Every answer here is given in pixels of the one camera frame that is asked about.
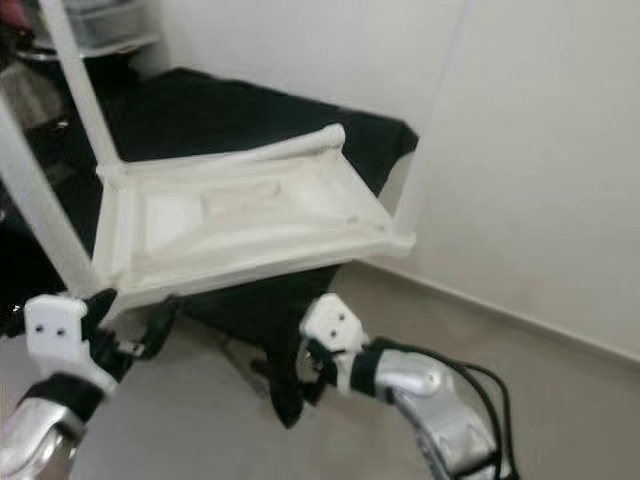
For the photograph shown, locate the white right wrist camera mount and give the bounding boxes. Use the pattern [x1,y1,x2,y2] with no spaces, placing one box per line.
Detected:
[300,293,367,401]

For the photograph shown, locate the beige cloth covered bench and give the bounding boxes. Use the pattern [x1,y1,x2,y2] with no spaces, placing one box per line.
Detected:
[5,60,81,131]

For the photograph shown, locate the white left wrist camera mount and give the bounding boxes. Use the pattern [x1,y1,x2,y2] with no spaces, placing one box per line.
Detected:
[25,295,120,397]

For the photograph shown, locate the black table cloth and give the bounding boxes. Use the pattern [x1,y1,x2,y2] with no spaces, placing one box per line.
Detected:
[0,68,419,431]

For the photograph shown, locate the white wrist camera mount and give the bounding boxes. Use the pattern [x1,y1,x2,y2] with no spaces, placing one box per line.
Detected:
[25,295,120,397]
[300,293,367,401]

